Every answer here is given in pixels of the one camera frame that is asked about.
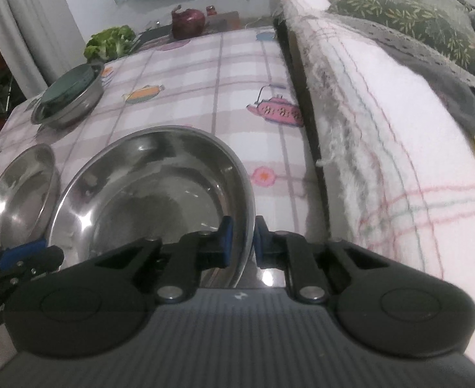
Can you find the large steel plate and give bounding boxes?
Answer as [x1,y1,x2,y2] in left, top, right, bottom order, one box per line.
[47,126,255,287]

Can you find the red onion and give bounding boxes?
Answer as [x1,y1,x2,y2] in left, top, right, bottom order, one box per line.
[171,5,206,40]

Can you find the steel bowl on table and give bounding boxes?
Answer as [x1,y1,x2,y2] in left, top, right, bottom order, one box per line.
[30,62,104,129]

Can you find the grey curtain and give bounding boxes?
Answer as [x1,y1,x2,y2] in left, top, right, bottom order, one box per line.
[0,0,86,98]

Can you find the green lettuce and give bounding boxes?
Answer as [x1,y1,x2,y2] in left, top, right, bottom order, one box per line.
[84,25,135,63]

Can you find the plaid tablecloth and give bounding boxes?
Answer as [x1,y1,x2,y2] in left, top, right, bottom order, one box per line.
[0,26,331,287]

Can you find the green ceramic bowl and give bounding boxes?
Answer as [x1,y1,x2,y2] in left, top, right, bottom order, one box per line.
[40,64,94,109]

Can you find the small steel bowl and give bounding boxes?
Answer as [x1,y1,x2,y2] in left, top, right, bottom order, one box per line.
[0,144,60,248]

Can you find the white fringed blanket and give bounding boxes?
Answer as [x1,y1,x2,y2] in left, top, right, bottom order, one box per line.
[267,0,475,372]

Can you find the red jar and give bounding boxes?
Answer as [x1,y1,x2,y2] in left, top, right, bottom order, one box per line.
[206,5,217,16]

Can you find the green leaf pillow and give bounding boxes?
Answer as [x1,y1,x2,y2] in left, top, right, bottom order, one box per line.
[329,0,475,76]

